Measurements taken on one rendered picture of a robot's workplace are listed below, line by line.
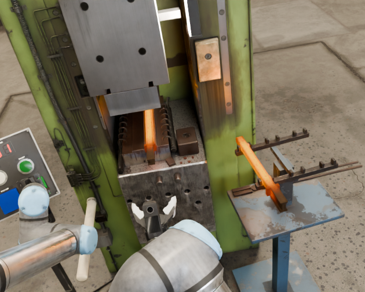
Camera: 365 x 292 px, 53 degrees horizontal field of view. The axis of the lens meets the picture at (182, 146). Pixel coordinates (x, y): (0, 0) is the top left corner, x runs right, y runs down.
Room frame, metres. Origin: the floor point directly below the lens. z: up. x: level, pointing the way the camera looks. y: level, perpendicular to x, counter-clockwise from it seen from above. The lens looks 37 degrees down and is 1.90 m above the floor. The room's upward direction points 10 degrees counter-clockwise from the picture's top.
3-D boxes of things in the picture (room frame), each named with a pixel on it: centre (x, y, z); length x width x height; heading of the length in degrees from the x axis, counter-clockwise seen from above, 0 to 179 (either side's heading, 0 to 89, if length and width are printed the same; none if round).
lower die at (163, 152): (1.44, 0.15, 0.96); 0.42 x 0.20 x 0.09; 0
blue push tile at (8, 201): (1.04, 0.66, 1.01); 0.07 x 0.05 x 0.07; 115
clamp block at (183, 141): (1.29, -0.02, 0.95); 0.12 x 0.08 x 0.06; 0
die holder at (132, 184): (1.45, 0.10, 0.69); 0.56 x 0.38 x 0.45; 0
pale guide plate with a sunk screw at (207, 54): (1.36, -0.16, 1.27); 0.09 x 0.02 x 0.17; 90
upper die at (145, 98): (1.44, 0.15, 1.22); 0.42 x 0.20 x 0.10; 0
